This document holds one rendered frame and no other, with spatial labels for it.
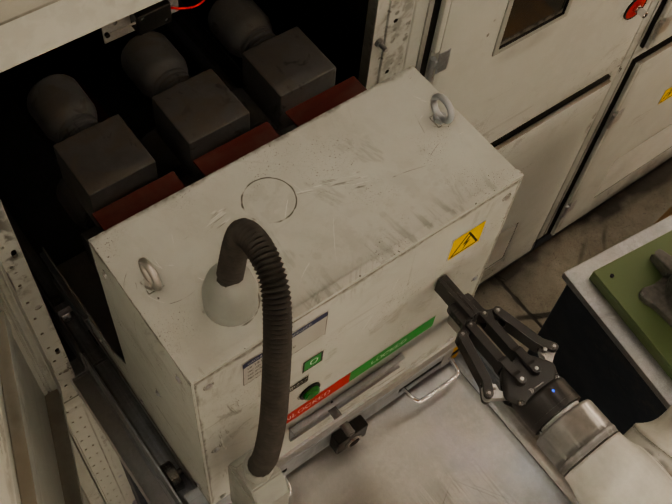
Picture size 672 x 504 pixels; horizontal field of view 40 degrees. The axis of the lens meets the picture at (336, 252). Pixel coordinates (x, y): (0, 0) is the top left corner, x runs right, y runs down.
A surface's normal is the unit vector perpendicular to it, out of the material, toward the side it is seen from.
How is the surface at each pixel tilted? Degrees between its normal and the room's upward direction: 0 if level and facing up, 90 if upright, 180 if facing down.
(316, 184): 0
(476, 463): 0
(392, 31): 90
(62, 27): 90
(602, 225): 0
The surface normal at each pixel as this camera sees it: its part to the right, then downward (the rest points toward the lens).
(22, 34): 0.59, 0.71
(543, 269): 0.07, -0.51
